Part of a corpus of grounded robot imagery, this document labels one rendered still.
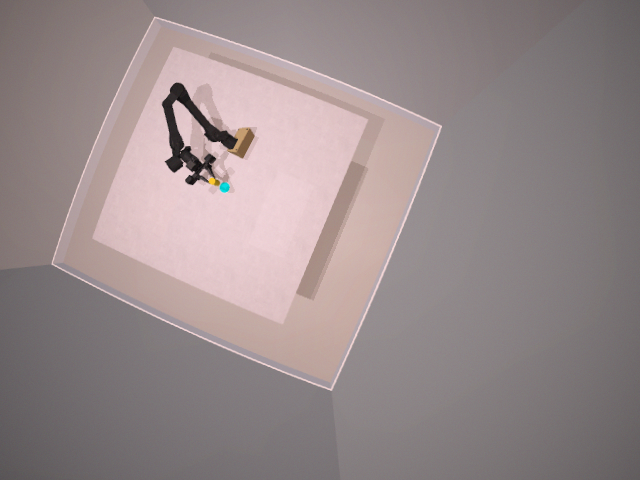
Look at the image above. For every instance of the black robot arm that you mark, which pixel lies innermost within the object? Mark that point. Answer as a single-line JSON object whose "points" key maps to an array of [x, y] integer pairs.
{"points": [[178, 92]]}

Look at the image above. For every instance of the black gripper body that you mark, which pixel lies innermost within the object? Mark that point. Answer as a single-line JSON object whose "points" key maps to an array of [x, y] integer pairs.
{"points": [[199, 168]]}

